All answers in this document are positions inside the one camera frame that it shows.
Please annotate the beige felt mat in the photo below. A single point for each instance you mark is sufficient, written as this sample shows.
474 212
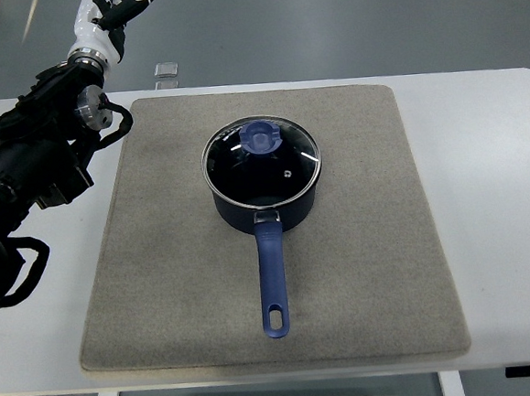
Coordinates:
361 279

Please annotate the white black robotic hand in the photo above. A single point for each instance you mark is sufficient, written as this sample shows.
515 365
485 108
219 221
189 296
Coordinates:
99 31

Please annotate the glass pot lid blue knob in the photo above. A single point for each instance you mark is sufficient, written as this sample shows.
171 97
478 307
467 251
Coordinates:
261 161

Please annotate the dark blue saucepan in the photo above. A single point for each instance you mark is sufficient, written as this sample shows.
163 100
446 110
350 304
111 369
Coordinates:
266 216

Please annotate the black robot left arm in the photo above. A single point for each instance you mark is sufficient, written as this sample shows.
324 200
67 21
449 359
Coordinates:
46 144

